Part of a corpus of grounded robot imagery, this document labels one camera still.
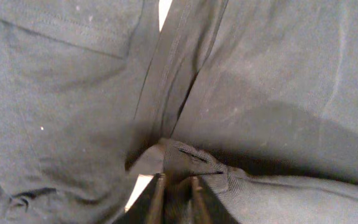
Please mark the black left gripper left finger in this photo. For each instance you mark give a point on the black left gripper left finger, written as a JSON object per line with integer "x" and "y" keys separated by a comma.
{"x": 148, "y": 208}

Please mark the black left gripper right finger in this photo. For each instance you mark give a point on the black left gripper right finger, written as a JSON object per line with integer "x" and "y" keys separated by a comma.
{"x": 206, "y": 207}

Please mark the black polo shirt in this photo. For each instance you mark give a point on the black polo shirt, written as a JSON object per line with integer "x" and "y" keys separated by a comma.
{"x": 258, "y": 99}

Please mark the black t-shirt with label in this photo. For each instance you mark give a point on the black t-shirt with label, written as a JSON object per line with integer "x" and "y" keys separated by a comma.
{"x": 71, "y": 73}

